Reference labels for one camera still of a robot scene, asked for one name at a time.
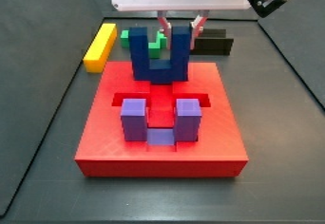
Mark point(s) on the green zigzag block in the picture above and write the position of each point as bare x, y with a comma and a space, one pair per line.
154, 46

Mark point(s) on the blue U-shaped block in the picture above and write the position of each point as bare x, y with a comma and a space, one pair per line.
159, 71

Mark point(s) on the red slotted puzzle board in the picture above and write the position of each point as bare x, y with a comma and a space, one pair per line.
216, 155

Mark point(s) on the purple U-shaped block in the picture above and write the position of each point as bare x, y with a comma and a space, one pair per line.
182, 130

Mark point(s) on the yellow long bar block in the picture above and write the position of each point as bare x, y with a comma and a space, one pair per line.
99, 49

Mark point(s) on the black angle bracket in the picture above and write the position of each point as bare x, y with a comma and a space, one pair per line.
213, 42

